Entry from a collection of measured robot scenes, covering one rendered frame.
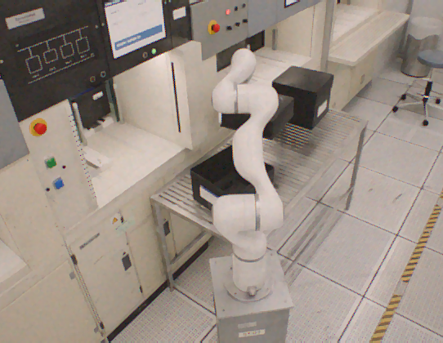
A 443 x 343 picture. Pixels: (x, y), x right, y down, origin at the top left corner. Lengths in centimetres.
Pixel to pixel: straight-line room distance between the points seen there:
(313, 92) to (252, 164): 110
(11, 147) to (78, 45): 41
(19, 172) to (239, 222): 78
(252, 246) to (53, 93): 86
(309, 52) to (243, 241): 207
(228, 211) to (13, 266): 90
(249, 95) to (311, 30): 180
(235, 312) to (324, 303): 106
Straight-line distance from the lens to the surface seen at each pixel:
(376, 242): 288
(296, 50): 321
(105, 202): 183
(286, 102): 209
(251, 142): 130
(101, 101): 230
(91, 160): 206
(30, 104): 145
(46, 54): 144
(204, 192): 181
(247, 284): 150
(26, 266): 173
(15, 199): 155
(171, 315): 243
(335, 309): 248
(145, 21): 169
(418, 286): 272
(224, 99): 135
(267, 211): 126
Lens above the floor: 203
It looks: 37 degrees down
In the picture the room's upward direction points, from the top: 3 degrees counter-clockwise
